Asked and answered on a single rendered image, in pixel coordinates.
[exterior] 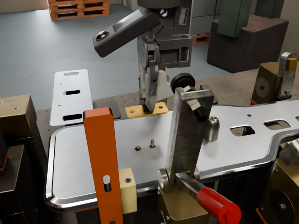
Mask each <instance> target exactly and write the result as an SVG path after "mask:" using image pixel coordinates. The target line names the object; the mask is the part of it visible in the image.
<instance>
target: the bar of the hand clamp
mask: <svg viewBox="0 0 299 224"><path fill-rule="evenodd" d="M194 87H195V79H194V78H193V76H192V75H191V74H189V73H186V72H184V73H180V74H178V75H176V76H175V77H174V78H173V79H172V80H171V83H170V88H171V90H172V92H173V93H174V94H175V96H174V105H173V112H172V119H171V126H170V135H169V142H168V149H167V156H166V165H165V171H166V173H167V177H168V181H169V189H170V188H173V185H174V179H175V174H176V173H181V172H185V173H186V174H187V175H189V176H190V177H192V178H193V176H194V171H195V168H196V164H197V161H198V156H199V153H200V149H201V146H202V142H203V138H204V135H205V131H206V127H207V123H208V119H209V116H210V112H211V108H212V104H213V101H214V93H213V92H212V91H211V90H210V88H209V87H208V86H207V84H201V85H200V89H199V90H198V91H196V89H195V88H194Z"/></svg>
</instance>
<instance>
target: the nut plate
mask: <svg viewBox="0 0 299 224"><path fill-rule="evenodd" d="M159 107H162V108H159ZM125 111H126V114H127V117H128V118H137V117H143V116H150V115H156V114H163V113H168V108H167V107H166V105H165V103H163V102H159V103H156V104H155V108H154V111H153V112H150V111H149V109H148V108H147V106H146V105H145V104H142V105H138V106H132V107H126V108H125ZM132 111H133V112H134V113H130V112H132Z"/></svg>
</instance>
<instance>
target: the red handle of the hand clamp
mask: <svg viewBox="0 0 299 224"><path fill-rule="evenodd" d="M174 182H175V183H176V184H178V185H179V186H180V187H181V188H182V189H184V190H185V191H186V192H187V193H188V194H189V195H191V196H192V197H193V198H194V199H195V200H197V202H198V204H199V205H200V206H201V207H202V208H203V209H205V210H206V211H207V212H208V213H209V214H210V215H212V216H213V217H214V218H215V219H216V220H217V221H218V222H219V223H220V224H238V223H239V221H240V219H241V210H240V208H239V206H238V205H236V204H235V203H233V202H232V201H230V200H228V199H227V198H225V197H224V196H222V195H221V194H219V193H218V192H216V191H215V190H213V189H211V188H208V187H206V186H204V185H203V184H201V183H199V182H198V181H197V180H195V179H194V178H192V177H190V176H189V175H187V174H186V173H185V172H181V173H176V174H175V179H174Z"/></svg>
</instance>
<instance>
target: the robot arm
mask: <svg viewBox="0 0 299 224"><path fill-rule="evenodd" d="M137 5H138V6H140V8H139V9H137V10H136V11H134V12H133V13H131V14H129V15H128V16H126V17H125V18H123V19H121V20H120V21H118V22H117V23H115V24H113V25H112V26H110V27H109V28H107V29H105V30H104V31H102V32H100V33H99V34H97V35H96V36H94V37H93V45H94V49H95V51H96V52H97V53H98V55H99V56H100V57H101V58H104V57H106V56H107V55H109V54H110V53H112V52H114V51H116V50H117V49H119V48H120V47H122V46H123V45H125V44H127V43H128V42H130V41H132V40H133V39H135V38H137V53H138V66H139V76H140V82H141V92H142V98H143V100H144V101H145V105H146V106H147V108H148V109H149V111H150V112H153V111H154V108H155V104H156V103H157V102H158V101H160V100H163V99H166V98H168V97H171V96H173V95H175V94H174V93H173V92H172V90H171V88H170V83H169V80H170V77H169V76H168V75H167V74H166V73H165V71H163V70H160V68H166V67H167V68H185V67H190V63H191V53H192V43H193V37H191V36H190V35H189V32H190V17H191V6H192V0H137ZM161 10H162V12H161ZM188 49H189V59H188V60H187V55H188Z"/></svg>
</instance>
